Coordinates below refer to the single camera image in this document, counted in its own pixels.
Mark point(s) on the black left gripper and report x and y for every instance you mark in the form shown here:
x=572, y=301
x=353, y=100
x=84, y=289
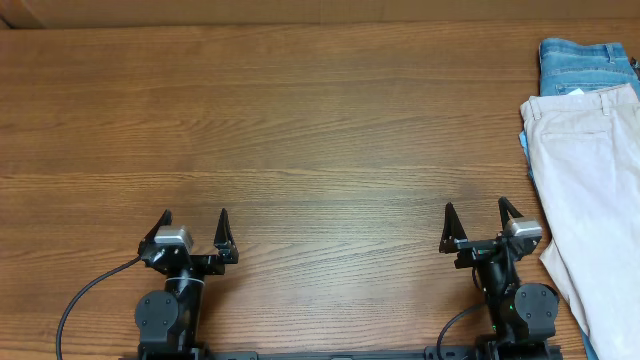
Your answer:
x=215, y=265

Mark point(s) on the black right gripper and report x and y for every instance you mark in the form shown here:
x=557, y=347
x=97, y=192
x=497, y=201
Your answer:
x=456, y=240

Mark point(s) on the beige khaki shorts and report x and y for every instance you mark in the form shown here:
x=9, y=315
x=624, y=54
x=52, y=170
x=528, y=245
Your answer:
x=584, y=156

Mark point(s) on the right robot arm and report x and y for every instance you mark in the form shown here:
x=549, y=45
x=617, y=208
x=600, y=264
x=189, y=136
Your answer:
x=522, y=315

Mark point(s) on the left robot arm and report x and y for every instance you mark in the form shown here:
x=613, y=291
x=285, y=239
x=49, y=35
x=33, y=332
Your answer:
x=168, y=319

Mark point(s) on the light blue garment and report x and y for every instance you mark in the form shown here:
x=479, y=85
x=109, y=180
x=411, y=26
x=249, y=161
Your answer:
x=524, y=144

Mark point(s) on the blue denim jeans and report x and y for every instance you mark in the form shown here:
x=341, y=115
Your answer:
x=566, y=66

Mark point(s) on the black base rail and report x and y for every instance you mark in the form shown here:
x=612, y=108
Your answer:
x=429, y=353

